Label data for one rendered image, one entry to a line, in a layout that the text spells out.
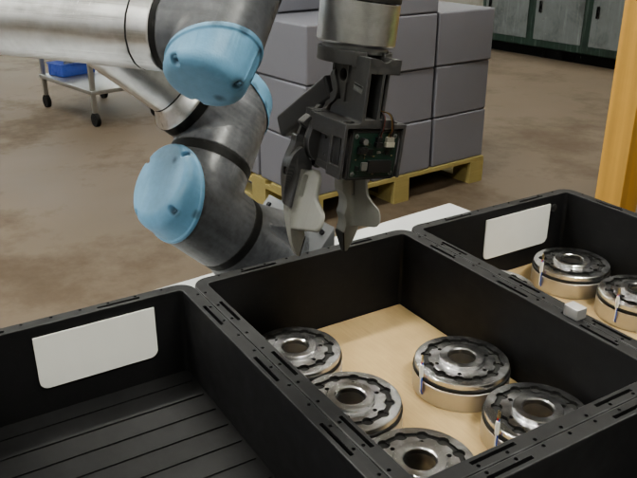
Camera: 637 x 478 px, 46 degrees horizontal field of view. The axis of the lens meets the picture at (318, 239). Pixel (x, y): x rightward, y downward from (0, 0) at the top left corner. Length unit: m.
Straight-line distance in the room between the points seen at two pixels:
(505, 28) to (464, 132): 4.40
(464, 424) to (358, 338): 0.20
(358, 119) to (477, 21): 3.19
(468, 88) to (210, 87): 3.31
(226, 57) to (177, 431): 0.37
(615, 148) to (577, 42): 5.17
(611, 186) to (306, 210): 2.00
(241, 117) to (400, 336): 0.36
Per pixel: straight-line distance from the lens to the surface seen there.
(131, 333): 0.83
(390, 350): 0.90
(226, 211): 0.99
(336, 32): 0.70
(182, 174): 0.97
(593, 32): 7.67
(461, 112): 3.91
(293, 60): 3.29
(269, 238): 1.04
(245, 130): 1.04
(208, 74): 0.64
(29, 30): 0.75
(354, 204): 0.79
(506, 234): 1.09
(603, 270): 1.08
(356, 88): 0.70
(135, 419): 0.81
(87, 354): 0.82
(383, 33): 0.71
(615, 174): 2.65
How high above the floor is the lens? 1.30
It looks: 23 degrees down
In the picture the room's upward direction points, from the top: straight up
